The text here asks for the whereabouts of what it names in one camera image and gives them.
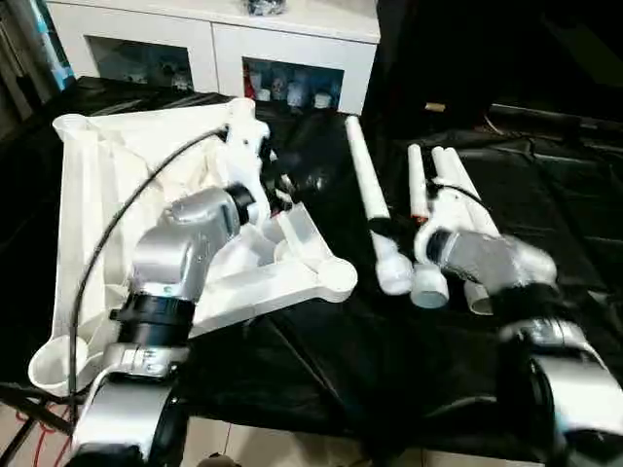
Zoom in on white plastic table top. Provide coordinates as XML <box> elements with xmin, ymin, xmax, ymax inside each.
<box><xmin>26</xmin><ymin>96</ymin><xmax>359</xmax><ymax>396</ymax></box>

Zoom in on white cabinet with glass doors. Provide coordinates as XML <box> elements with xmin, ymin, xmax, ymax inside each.
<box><xmin>46</xmin><ymin>0</ymin><xmax>382</xmax><ymax>116</ymax></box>

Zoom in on black mat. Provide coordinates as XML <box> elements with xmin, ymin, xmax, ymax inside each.
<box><xmin>0</xmin><ymin>75</ymin><xmax>623</xmax><ymax>442</ymax></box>

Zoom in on shiny object on cabinet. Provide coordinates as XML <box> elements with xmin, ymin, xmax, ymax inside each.
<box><xmin>242</xmin><ymin>0</ymin><xmax>286</xmax><ymax>17</ymax></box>

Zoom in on black backdrop cloth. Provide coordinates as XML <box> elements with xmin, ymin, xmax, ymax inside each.
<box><xmin>364</xmin><ymin>0</ymin><xmax>623</xmax><ymax>147</ymax></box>

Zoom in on blue and white box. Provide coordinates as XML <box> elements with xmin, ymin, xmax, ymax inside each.
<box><xmin>35</xmin><ymin>0</ymin><xmax>77</xmax><ymax>91</ymax></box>

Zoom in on beige curtain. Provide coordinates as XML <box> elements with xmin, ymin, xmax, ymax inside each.
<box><xmin>0</xmin><ymin>0</ymin><xmax>50</xmax><ymax>142</ymax></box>

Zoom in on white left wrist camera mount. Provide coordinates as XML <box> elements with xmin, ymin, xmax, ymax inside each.
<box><xmin>222</xmin><ymin>115</ymin><xmax>274</xmax><ymax>226</ymax></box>

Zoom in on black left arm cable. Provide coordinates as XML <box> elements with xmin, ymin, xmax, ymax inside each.
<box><xmin>65</xmin><ymin>126</ymin><xmax>231</xmax><ymax>425</ymax></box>

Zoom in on black metal frame bars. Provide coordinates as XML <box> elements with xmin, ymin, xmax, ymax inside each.
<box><xmin>0</xmin><ymin>378</ymin><xmax>75</xmax><ymax>467</ymax></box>

